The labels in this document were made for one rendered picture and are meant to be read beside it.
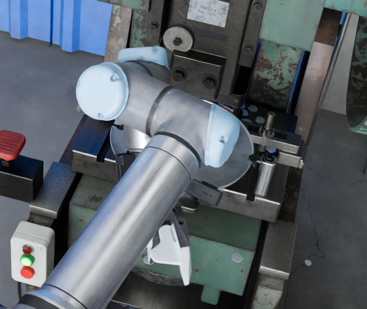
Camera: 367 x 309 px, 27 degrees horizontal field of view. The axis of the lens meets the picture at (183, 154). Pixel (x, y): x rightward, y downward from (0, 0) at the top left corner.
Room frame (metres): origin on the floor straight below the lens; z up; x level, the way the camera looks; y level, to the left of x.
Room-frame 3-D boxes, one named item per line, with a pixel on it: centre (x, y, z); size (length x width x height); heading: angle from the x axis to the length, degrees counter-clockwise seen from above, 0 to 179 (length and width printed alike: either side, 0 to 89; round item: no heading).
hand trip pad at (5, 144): (1.10, 0.34, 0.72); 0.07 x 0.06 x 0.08; 174
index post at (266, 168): (1.14, -0.17, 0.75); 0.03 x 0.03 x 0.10; 84
